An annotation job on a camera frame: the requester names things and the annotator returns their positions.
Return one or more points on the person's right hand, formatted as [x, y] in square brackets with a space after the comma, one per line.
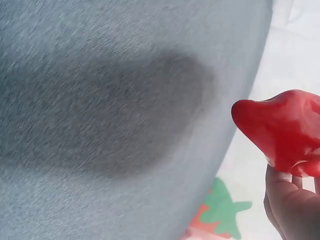
[292, 210]

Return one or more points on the person's right fingers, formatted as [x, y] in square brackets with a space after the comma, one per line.
[290, 200]

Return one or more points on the red pepper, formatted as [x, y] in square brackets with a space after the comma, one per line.
[280, 135]

